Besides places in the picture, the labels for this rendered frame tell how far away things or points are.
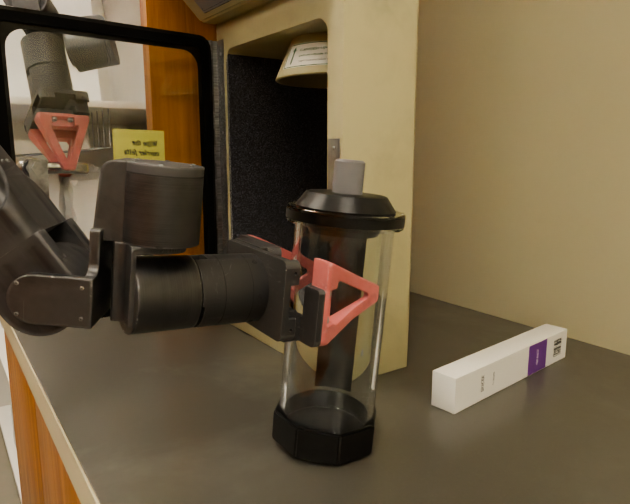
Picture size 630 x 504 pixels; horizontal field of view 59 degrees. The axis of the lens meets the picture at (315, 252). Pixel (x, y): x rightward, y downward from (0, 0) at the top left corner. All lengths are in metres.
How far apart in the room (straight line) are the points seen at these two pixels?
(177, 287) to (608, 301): 0.69
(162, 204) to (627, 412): 0.54
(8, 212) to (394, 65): 0.45
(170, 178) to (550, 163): 0.70
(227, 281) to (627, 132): 0.65
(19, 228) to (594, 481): 0.50
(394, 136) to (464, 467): 0.37
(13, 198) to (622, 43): 0.79
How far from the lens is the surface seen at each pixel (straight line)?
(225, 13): 0.85
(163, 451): 0.58
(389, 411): 0.64
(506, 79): 1.03
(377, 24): 0.68
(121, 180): 0.41
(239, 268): 0.44
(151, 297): 0.40
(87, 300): 0.41
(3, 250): 0.43
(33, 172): 0.77
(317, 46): 0.75
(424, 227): 1.15
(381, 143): 0.67
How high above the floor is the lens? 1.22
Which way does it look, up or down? 10 degrees down
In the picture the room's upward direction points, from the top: straight up
